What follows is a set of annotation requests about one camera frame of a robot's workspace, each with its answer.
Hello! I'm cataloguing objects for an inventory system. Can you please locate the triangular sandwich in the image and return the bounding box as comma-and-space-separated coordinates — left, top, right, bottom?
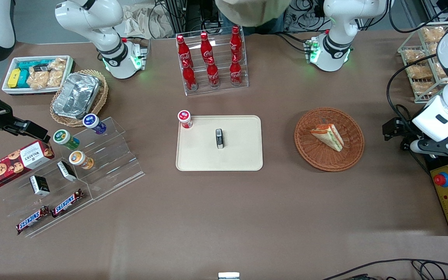
310, 124, 345, 152

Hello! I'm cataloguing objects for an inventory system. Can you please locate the aluminium foil tray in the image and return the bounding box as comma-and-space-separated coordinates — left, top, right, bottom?
52, 72, 101, 120

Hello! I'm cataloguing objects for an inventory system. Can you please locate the oval wicker basket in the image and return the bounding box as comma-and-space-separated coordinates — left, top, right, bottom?
50, 69, 109, 128

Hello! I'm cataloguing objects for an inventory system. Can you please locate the round brown wicker basket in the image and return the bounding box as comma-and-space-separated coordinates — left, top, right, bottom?
294, 107, 365, 172

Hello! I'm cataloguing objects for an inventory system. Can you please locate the beige plastic tray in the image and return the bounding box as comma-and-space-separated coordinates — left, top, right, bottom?
175, 115, 264, 172

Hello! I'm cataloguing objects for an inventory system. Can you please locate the white plastic bin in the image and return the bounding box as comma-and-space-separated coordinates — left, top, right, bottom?
1, 55, 75, 96

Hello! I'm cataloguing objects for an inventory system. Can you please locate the Walkers red cookie box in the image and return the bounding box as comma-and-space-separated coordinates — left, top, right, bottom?
0, 140, 55, 191

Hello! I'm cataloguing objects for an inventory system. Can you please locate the green gum bottle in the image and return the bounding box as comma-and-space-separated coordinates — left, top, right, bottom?
52, 129, 80, 151

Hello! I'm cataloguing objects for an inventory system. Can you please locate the small yellow box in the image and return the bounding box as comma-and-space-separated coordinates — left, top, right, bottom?
7, 68, 22, 89

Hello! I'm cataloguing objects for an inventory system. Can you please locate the clear cracker packet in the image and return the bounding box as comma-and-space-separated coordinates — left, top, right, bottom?
48, 58, 68, 88
27, 66, 51, 89

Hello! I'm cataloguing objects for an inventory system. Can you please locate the clear snack packet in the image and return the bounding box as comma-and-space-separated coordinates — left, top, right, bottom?
420, 26, 446, 43
415, 80, 441, 95
407, 64, 433, 81
403, 48, 427, 63

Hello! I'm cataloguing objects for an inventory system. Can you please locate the orange gum bottle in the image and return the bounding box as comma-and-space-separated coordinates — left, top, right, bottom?
68, 150, 95, 170

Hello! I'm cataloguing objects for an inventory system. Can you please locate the purple gum bottle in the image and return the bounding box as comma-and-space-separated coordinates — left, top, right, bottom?
82, 113, 107, 135

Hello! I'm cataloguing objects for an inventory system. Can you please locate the Snickers chocolate bar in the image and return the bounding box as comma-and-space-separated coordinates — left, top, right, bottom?
51, 189, 85, 218
16, 205, 51, 235

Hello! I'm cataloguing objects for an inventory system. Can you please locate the clear acrylic stepped stand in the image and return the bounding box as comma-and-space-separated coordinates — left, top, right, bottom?
4, 116, 146, 239

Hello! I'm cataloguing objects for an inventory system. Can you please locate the red cap gum bottle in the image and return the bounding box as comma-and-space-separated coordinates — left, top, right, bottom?
177, 110, 194, 130

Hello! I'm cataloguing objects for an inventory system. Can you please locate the crumpled beige paper bag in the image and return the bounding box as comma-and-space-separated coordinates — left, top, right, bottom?
124, 3, 175, 40

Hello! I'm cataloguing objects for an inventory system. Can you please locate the red Coca-Cola bottle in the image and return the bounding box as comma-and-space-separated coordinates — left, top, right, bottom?
229, 56, 243, 86
200, 32, 214, 63
182, 60, 198, 91
206, 58, 221, 88
177, 35, 192, 66
230, 26, 243, 59

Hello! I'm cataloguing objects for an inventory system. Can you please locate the clear acrylic bottle rack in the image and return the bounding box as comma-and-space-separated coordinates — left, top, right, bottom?
175, 26, 249, 96

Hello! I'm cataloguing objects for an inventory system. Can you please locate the person in beige shirt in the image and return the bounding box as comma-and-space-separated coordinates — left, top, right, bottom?
214, 0, 292, 28

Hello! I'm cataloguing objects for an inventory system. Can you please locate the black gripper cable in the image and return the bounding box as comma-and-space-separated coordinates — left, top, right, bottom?
386, 54, 448, 135

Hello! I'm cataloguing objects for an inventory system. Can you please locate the white wire rack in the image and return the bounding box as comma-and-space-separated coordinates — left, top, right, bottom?
397, 21, 448, 104

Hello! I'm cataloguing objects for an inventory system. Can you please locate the black table cable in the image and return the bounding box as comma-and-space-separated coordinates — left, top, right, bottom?
320, 258, 448, 280

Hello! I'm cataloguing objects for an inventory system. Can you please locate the black cable bundle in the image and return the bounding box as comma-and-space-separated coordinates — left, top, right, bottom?
284, 0, 327, 32

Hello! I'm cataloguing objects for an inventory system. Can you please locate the black metal frame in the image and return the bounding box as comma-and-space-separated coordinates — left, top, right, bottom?
171, 0, 219, 34

